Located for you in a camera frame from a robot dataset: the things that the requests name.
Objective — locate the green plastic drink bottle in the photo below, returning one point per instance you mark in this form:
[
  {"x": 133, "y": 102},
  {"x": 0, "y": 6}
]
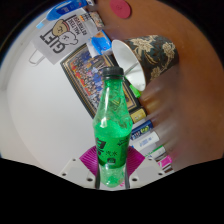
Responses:
[{"x": 111, "y": 143}]

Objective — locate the green and white tall box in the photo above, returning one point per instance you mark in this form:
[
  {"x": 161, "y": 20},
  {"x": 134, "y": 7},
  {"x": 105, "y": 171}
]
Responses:
[{"x": 157, "y": 152}]

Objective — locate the framed group photo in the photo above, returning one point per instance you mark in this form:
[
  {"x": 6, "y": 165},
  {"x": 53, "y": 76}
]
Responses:
[{"x": 85, "y": 76}]

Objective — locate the white tube with blue cap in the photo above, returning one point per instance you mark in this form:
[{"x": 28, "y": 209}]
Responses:
[{"x": 146, "y": 140}]

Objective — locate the dark blue pump bottle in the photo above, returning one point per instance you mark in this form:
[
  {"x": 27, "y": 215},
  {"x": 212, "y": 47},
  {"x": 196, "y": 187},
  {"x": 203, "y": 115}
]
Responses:
[{"x": 142, "y": 129}]

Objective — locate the colourful puzzle cube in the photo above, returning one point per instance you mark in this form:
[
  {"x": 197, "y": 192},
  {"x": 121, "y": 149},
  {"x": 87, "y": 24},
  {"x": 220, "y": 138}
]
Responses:
[{"x": 85, "y": 16}]

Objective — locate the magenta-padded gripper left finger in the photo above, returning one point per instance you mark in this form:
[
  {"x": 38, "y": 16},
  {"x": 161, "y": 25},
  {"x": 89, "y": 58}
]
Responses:
[{"x": 79, "y": 172}]

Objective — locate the small green packet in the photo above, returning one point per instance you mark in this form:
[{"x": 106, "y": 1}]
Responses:
[{"x": 135, "y": 90}]

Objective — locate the white paper gift bag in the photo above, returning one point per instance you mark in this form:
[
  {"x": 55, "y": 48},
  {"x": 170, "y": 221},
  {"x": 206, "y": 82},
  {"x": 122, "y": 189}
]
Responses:
[{"x": 63, "y": 36}]

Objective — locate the floral patterned paper cup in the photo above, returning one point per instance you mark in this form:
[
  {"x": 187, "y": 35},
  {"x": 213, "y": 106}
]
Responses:
[{"x": 156, "y": 53}]

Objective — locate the flat round red coaster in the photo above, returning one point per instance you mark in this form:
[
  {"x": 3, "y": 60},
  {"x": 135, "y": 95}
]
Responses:
[{"x": 120, "y": 8}]

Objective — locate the white stirring stick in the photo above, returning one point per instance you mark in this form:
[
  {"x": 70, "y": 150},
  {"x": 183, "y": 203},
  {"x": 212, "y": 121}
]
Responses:
[{"x": 133, "y": 69}]

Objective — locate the small floral patterned case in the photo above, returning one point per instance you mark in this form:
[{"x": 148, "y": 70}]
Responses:
[{"x": 96, "y": 20}]

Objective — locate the blue detergent bottle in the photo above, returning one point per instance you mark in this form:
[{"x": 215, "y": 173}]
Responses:
[{"x": 65, "y": 8}]

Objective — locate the amber pump bottle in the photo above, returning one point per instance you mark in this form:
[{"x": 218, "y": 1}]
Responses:
[{"x": 138, "y": 115}]

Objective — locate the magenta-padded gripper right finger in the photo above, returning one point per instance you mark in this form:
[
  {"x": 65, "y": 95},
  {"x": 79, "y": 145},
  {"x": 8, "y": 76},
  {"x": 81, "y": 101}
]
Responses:
[{"x": 146, "y": 171}]

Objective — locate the blue tissue pack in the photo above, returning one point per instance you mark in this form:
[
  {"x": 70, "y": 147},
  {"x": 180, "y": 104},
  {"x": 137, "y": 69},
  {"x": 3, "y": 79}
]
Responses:
[{"x": 100, "y": 41}]

